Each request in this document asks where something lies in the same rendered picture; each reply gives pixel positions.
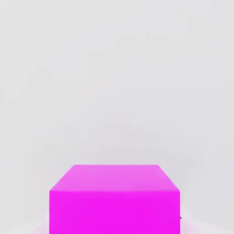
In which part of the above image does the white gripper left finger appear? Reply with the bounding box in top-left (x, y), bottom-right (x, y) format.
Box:
top-left (25, 213), bottom-right (50, 234)

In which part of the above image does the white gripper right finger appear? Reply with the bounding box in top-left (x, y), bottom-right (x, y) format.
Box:
top-left (180, 205), bottom-right (224, 234)

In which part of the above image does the small magenta cube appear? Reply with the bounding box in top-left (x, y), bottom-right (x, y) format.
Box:
top-left (48, 164), bottom-right (181, 234)

